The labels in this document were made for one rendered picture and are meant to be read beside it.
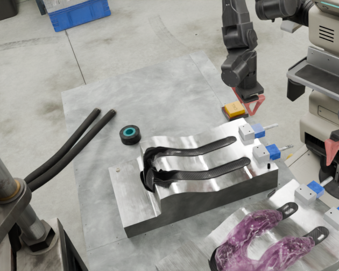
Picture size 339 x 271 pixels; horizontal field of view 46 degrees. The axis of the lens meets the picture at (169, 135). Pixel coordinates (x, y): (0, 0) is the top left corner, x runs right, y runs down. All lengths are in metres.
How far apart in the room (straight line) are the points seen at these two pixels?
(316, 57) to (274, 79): 1.72
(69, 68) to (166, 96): 2.06
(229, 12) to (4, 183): 0.76
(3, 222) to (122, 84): 0.93
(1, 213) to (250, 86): 0.78
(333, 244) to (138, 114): 0.90
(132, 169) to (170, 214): 0.23
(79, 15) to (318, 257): 3.61
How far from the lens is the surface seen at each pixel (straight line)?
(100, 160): 1.52
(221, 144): 1.36
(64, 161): 1.40
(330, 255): 1.16
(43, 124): 3.15
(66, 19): 4.29
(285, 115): 2.79
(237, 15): 1.13
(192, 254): 1.08
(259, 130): 1.37
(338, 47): 1.37
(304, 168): 2.10
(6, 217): 1.16
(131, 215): 1.25
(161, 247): 1.24
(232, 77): 1.11
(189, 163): 1.29
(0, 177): 1.14
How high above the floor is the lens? 1.85
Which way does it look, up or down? 43 degrees down
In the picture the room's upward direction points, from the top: 12 degrees counter-clockwise
